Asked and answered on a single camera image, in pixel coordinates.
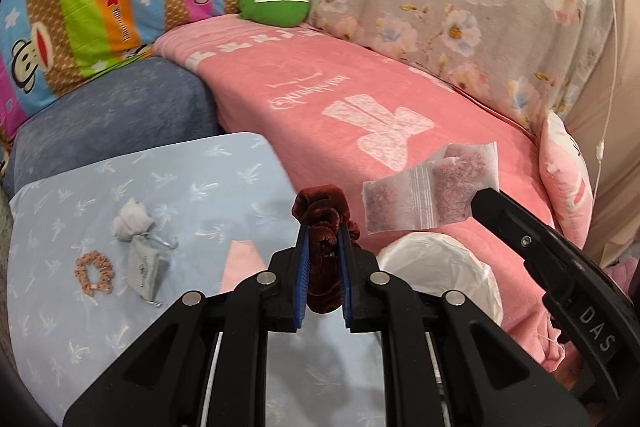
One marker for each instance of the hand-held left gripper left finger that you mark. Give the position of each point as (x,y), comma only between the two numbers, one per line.
(301,267)

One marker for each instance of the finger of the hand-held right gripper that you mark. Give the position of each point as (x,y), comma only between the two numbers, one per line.
(510,222)

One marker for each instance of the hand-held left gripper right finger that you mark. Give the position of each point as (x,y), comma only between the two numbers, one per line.
(345,272)

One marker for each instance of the dark red velvet scrunchie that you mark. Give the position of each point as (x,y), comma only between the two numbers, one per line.
(322,217)

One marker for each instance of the clear zip bag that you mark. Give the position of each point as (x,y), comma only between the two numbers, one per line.
(460,182)
(392,202)

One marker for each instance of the bin with white bag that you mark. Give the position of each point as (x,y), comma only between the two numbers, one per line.
(440,272)

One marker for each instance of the pink cloth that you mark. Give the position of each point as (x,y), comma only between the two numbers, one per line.
(242,267)

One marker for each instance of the pink pillow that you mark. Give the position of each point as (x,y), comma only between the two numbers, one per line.
(565,177)

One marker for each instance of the pink blanket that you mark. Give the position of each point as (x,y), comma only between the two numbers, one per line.
(300,92)

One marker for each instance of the grey cloth ball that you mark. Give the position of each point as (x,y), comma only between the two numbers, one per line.
(130,219)

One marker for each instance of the peach scrunchie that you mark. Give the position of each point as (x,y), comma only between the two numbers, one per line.
(80,274)

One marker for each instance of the blue-grey cushion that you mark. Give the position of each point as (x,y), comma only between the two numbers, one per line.
(115,117)

